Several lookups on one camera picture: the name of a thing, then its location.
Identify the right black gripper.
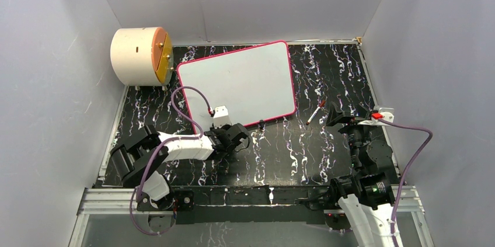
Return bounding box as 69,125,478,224
325,101,378,170

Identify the white whiteboard marker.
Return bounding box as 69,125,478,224
306,100,326,125

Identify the pink framed whiteboard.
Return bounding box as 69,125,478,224
176,40,297,134

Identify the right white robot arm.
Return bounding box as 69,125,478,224
326,102,403,246

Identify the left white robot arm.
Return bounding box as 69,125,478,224
109,123,250,211

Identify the cream cylindrical drawer box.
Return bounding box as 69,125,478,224
110,27,174,86

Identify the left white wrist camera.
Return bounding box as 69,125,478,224
212,106,232,128

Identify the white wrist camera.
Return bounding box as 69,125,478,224
212,106,232,128
358,106,395,126

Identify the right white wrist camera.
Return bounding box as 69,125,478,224
358,106,395,126

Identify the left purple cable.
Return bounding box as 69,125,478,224
129,85,215,236

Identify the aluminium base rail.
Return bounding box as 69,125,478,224
69,185,436,247

